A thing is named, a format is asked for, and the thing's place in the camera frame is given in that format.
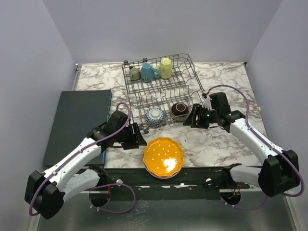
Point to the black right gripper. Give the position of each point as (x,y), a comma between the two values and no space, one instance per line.
(191,120)

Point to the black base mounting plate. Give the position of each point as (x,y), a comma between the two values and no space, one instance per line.
(190,183)

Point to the dark brown bowl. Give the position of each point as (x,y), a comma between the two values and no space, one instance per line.
(179,112)

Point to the blue mug white inside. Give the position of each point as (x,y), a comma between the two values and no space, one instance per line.
(148,73)

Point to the grey wire dish rack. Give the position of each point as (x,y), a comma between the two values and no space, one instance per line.
(184,87)

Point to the orange blue patterned bowl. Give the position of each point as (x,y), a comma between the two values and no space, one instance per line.
(155,117)

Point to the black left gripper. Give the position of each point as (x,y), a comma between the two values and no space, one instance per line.
(139,139)

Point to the small grey cup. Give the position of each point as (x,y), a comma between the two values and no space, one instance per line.
(134,73)

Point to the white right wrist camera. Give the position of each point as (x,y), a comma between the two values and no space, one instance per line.
(206,101)

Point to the dark network switch box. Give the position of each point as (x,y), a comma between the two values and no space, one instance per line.
(77,113)

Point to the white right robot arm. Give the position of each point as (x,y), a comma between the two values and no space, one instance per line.
(279,170)

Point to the pink plate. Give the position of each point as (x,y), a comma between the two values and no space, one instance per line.
(161,173)

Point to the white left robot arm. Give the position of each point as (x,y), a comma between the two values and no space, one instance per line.
(47,192)

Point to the pale yellow mug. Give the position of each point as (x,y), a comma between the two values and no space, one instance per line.
(165,68)

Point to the orange polka dot plate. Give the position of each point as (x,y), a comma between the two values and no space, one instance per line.
(163,152)

